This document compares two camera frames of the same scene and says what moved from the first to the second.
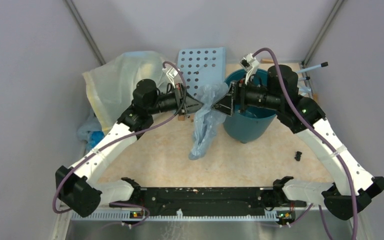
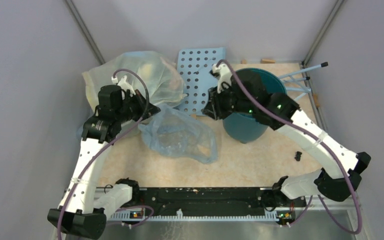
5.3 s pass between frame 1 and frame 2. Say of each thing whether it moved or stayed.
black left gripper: moved
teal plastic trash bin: stayed
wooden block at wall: stayed
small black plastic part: stayed
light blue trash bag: moved
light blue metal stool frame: stayed
